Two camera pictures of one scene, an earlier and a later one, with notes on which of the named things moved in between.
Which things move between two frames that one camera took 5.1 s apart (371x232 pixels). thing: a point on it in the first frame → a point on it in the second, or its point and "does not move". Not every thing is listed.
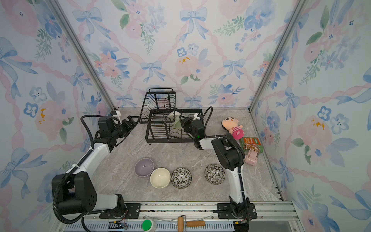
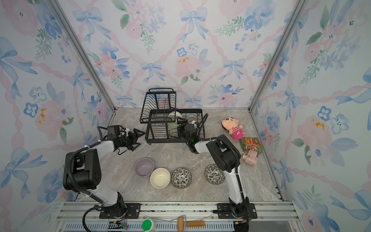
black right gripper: [185, 123] → [182, 127]
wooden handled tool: [188, 223] does not move
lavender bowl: [144, 167] does not move
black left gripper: [129, 127] → [134, 138]
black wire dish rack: [159, 110] does not move
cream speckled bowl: [173, 114] does not move
